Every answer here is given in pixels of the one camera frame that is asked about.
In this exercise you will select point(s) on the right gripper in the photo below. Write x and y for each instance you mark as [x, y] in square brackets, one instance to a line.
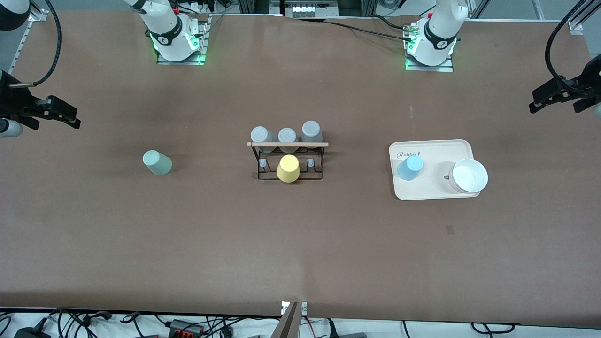
[10, 97]

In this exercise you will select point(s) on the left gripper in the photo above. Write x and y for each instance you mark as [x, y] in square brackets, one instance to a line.
[588, 82]

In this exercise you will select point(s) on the pale green cup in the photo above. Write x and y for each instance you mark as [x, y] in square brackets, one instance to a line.
[158, 164]

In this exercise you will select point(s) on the light blue cup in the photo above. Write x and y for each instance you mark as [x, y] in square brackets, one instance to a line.
[409, 169]

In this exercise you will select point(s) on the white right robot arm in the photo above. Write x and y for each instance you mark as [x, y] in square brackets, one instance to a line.
[166, 28]

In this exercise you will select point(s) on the white bowl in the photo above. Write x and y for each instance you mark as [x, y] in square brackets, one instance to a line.
[469, 176]

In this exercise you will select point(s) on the beige plastic tray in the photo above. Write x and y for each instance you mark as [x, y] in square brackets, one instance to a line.
[425, 188]

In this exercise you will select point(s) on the black power adapter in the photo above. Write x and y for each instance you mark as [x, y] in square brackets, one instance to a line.
[30, 333]

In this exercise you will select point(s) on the grey cup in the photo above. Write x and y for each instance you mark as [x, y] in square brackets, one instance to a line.
[311, 130]
[260, 135]
[287, 135]

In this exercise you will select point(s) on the yellow cup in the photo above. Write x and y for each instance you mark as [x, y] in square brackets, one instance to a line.
[288, 170]

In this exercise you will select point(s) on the black orange power strip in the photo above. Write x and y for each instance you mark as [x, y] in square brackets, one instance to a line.
[185, 327]

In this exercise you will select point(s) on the grey connector box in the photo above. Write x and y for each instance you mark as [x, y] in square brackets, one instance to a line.
[305, 9]

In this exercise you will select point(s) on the silver rail corner bracket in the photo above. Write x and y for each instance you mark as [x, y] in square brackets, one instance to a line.
[576, 27]

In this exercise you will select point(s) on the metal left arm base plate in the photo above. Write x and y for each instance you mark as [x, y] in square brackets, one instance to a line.
[429, 68]

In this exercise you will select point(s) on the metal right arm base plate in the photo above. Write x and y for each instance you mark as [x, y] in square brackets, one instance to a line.
[181, 62]

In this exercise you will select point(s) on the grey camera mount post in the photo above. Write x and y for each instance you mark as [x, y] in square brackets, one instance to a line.
[287, 326]

